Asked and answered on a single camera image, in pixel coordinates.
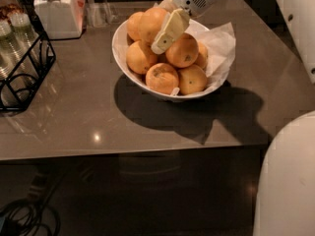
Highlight white paper liner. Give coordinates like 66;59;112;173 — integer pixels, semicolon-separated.
150;9;236;102

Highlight middle right orange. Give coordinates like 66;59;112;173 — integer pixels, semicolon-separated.
165;33;199;68

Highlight back left orange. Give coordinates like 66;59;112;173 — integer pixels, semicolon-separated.
127;12;143;41

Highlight white ceramic bowl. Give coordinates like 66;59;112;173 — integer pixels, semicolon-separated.
112;20;236;102

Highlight clear glass cup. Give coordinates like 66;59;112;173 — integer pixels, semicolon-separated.
9;13;38;48
0;20;20;79

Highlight front right orange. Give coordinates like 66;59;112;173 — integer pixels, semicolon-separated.
177;64;208;95

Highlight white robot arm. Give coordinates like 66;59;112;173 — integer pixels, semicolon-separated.
152;0;315;236

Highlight orange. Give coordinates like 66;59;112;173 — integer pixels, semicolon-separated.
177;64;208;95
165;33;199;68
195;41;208;69
127;12;143;41
145;63;179;95
126;40;158;75
138;7;167;44

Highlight black cables on floor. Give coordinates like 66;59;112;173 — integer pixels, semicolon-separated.
0;180;62;236

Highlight black wire rack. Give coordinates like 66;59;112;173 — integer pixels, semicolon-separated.
0;0;56;112

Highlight front left orange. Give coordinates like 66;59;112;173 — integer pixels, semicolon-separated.
145;63;179;95

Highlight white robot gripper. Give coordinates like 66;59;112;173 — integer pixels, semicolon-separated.
151;0;217;54

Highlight far right orange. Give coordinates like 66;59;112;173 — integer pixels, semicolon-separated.
195;41;208;69

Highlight top orange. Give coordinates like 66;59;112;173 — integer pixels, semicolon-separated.
138;7;167;44

